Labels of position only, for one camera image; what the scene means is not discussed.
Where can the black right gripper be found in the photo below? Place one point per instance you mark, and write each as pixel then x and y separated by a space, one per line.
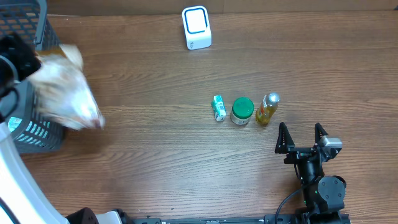
pixel 285 145

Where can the yellow oil bottle silver cap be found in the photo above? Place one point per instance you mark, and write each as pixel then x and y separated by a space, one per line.
pixel 267 108

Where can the green lid white jar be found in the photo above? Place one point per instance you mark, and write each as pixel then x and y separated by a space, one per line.
pixel 242 110

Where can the small teal packet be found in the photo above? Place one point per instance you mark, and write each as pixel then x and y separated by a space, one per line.
pixel 218 107

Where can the white orange snack packet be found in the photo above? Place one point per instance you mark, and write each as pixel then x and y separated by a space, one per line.
pixel 64 95

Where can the teal tissue pack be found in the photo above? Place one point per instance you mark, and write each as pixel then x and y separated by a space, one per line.
pixel 33 133

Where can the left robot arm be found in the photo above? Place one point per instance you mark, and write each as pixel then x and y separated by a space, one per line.
pixel 21 198

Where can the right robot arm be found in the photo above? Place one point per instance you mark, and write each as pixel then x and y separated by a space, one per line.
pixel 323 195

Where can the white barcode scanner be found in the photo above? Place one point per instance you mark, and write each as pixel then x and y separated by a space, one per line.
pixel 197 28

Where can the dark grey plastic mesh basket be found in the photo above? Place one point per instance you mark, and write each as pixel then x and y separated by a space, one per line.
pixel 28 18

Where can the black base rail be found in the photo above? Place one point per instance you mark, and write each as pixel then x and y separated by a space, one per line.
pixel 267 219

